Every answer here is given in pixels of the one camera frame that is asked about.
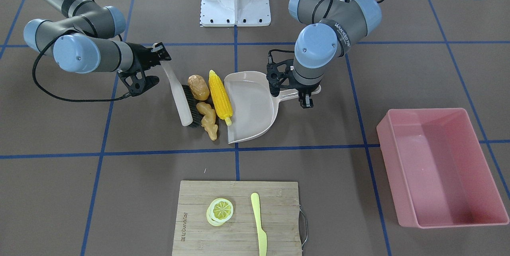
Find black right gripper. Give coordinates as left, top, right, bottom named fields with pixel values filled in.
left=117, top=42, right=172, bottom=97

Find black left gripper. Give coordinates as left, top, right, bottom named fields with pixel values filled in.
left=266, top=50, right=320, bottom=109

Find beige plastic dustpan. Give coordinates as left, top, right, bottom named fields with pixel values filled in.
left=224, top=71, right=298, bottom=144

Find brown toy potato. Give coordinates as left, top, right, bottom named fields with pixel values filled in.
left=187, top=74, right=210, bottom=101

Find beige brush black bristles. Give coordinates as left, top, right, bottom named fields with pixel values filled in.
left=162, top=63, right=202, bottom=128

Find yellow toy corn cob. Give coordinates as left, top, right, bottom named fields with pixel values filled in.
left=209, top=70, right=233, bottom=127

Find tan toy ginger root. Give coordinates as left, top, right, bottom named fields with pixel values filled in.
left=196, top=102, right=218, bottom=141

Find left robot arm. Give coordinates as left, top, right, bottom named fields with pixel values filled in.
left=266, top=0, right=383, bottom=108

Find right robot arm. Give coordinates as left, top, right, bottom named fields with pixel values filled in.
left=23, top=0, right=171, bottom=100

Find pink plastic bin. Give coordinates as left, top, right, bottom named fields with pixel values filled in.
left=377, top=108, right=509, bottom=229

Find bamboo cutting board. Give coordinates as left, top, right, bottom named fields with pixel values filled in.
left=172, top=180, right=302, bottom=256

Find yellow toy lemon slices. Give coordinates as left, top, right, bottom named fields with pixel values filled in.
left=206, top=198, right=234, bottom=227

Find yellow plastic toy knife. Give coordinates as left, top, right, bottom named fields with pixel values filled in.
left=250, top=192, right=268, bottom=256

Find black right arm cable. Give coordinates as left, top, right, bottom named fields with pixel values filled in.
left=32, top=29, right=132, bottom=103

